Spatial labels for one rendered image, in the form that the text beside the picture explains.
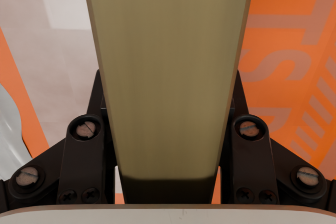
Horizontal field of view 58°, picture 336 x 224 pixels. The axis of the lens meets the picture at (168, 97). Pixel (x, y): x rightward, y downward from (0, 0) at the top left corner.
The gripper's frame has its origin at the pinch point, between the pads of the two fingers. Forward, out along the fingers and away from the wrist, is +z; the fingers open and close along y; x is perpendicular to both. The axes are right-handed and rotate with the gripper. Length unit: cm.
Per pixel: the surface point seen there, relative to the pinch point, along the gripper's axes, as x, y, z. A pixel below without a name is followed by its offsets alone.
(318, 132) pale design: -8.7, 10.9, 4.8
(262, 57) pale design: -2.3, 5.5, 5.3
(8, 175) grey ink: -13.5, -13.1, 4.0
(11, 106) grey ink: -6.3, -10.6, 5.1
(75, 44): -1.5, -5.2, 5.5
